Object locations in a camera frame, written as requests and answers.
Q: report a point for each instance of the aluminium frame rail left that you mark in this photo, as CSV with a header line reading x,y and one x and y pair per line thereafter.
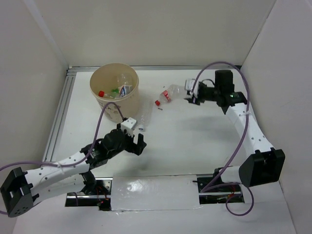
x,y
54,138

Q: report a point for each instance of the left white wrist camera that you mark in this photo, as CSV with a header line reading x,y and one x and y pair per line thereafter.
x,y
128,126

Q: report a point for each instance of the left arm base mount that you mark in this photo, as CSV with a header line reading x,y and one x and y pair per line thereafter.
x,y
99,197

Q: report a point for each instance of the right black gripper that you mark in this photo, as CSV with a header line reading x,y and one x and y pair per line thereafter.
x,y
198,99

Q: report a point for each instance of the aluminium frame rail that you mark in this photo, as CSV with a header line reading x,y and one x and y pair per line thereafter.
x,y
139,68
54,138

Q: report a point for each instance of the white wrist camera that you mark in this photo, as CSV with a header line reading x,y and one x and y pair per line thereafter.
x,y
128,126
191,85

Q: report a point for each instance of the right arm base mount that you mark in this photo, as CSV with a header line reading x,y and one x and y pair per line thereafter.
x,y
217,195

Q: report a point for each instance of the green plastic bottle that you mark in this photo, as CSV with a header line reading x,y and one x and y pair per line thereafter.
x,y
114,91

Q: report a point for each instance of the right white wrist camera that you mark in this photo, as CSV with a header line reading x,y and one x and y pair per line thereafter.
x,y
191,85

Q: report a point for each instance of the white tape sheet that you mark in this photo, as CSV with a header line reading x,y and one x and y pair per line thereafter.
x,y
154,193

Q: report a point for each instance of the small red label bottle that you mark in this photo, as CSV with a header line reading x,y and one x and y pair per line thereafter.
x,y
173,92

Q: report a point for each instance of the aluminium frame rail back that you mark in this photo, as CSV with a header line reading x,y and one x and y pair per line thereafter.
x,y
139,68

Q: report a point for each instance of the blue label clear bottle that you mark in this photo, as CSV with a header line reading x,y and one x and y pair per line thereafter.
x,y
125,84

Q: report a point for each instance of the long red label bottle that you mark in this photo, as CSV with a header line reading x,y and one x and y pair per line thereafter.
x,y
109,95

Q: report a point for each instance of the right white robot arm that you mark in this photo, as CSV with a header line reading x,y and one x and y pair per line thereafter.
x,y
264,163

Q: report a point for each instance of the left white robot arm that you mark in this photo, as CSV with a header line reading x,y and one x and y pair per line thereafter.
x,y
23,190

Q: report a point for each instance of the tan round paper bin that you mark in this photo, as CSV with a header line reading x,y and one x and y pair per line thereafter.
x,y
105,79

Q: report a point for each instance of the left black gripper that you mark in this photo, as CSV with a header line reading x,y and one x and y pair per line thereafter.
x,y
133,147

